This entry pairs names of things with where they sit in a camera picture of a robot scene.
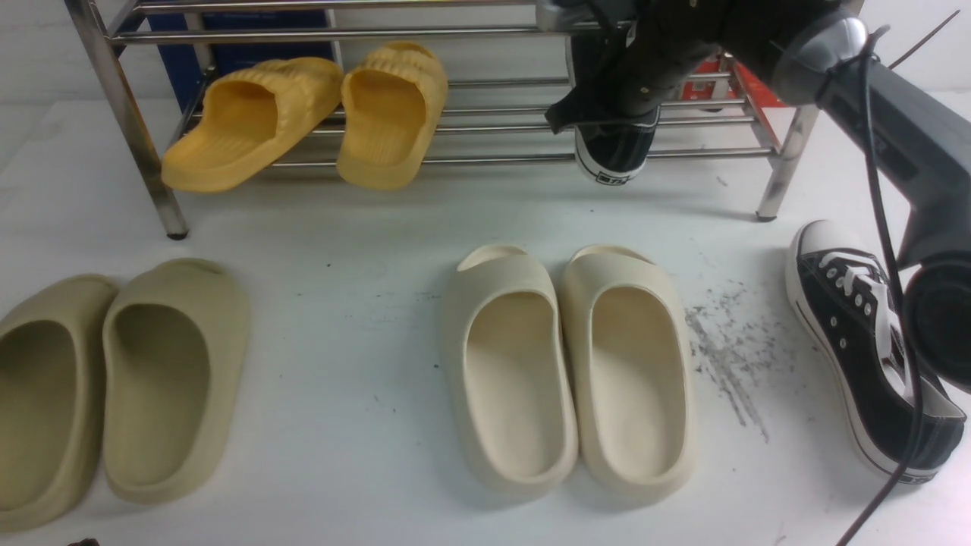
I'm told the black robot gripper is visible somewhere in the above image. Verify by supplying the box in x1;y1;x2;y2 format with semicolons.
535;1;729;134

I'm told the black canvas sneaker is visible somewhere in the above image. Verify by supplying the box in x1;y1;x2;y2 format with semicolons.
786;220;966;485
565;35;660;187

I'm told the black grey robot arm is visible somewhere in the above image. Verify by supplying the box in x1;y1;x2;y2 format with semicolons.
536;1;970;391

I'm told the stainless steel shoe rack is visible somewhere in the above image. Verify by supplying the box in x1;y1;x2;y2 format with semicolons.
66;1;821;240

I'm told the blue box behind rack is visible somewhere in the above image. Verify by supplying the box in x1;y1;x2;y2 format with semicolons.
157;10;336;111

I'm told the red cardboard box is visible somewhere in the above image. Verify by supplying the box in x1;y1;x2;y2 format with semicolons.
672;52;786;108

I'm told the yellow right rubber slipper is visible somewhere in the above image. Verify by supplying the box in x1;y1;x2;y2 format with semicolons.
336;42;448;191

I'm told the yellow rubber slipper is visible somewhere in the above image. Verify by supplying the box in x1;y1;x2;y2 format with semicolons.
336;42;448;191
161;58;344;193

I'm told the cream right foam slide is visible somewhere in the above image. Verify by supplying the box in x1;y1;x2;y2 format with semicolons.
558;244;699;505

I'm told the cream foam slide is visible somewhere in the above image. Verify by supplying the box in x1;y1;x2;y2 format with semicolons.
558;244;699;505
438;244;579;500

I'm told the yellow left rubber slipper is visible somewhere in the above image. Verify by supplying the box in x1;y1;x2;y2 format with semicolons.
161;58;344;193

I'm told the cream left foam slide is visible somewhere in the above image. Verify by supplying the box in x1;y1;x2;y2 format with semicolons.
438;244;579;500

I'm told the khaki right foam slide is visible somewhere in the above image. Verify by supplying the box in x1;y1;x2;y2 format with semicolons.
102;258;250;504

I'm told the khaki foam slide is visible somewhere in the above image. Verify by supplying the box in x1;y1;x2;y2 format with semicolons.
102;258;250;504
1;275;119;532

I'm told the khaki left foam slide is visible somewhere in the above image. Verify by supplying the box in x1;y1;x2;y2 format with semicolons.
1;275;119;532

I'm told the dark object bottom edge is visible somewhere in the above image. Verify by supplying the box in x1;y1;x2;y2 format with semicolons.
68;537;100;546

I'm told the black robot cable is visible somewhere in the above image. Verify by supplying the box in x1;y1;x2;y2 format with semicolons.
834;27;924;546

